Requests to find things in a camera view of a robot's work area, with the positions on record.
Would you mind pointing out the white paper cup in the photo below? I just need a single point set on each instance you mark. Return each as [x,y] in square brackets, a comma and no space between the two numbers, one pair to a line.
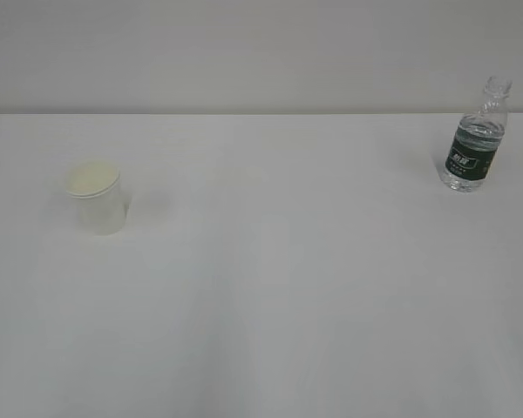
[95,188]

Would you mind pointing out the clear water bottle green label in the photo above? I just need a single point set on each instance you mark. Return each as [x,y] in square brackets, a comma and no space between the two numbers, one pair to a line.
[477,139]

